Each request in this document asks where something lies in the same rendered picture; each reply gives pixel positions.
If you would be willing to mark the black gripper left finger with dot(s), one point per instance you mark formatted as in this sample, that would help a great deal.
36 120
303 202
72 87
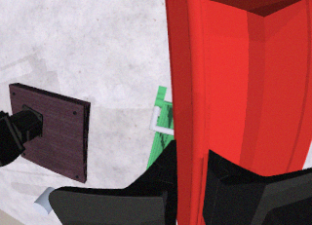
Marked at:
151 200

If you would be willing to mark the grey cylinder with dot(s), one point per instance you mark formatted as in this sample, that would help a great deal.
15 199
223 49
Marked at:
41 204

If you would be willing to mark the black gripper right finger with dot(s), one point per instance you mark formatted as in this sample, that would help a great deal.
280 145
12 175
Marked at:
236 196

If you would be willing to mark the green plastic tray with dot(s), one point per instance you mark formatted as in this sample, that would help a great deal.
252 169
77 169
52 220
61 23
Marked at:
164 120

